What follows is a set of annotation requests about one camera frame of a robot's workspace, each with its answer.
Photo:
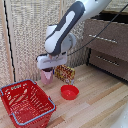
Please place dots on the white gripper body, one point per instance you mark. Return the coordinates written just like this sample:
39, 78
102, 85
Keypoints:
51, 61

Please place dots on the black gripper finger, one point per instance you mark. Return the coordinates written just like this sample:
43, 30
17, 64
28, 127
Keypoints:
51, 69
42, 68

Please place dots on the pink plastic cup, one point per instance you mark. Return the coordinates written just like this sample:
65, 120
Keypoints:
46, 77

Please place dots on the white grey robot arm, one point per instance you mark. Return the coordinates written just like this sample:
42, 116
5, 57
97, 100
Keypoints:
68, 23

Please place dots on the white rounded robot base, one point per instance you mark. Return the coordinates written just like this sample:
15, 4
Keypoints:
123, 118

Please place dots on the colourful printed snack box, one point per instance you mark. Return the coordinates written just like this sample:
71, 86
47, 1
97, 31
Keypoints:
65, 73

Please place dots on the red plastic bowl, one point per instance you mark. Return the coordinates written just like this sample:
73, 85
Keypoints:
69, 92

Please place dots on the white perforated folding screen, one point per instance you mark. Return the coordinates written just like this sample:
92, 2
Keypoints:
30, 36

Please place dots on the red plastic shopping basket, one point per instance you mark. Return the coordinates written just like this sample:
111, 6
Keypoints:
26, 103

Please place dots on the brown drawer cabinet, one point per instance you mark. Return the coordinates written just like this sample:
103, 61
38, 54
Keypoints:
108, 46

